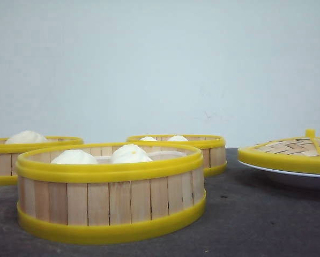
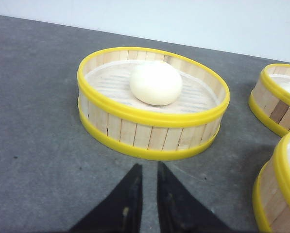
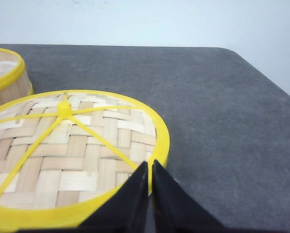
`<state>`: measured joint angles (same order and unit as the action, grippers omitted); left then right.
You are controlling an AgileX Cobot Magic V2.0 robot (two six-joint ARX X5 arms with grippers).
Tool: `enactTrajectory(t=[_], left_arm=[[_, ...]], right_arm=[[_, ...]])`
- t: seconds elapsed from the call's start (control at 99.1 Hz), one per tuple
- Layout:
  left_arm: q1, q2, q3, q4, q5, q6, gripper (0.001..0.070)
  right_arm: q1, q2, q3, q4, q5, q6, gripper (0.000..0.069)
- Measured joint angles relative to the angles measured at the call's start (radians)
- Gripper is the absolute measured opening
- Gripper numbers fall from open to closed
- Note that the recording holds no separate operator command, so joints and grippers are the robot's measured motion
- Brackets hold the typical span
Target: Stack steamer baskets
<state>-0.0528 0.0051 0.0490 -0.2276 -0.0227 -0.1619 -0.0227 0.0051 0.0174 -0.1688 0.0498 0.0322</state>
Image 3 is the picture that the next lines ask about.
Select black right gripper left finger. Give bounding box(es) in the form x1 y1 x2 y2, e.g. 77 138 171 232
78 162 148 233

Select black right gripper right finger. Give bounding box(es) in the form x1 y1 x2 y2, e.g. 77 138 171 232
152 159 229 233

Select woven bamboo steamer lid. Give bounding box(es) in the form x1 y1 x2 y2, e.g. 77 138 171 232
0 90 170 233

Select bamboo steamer basket yellow rims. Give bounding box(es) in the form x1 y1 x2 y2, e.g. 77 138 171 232
0 48 34 106

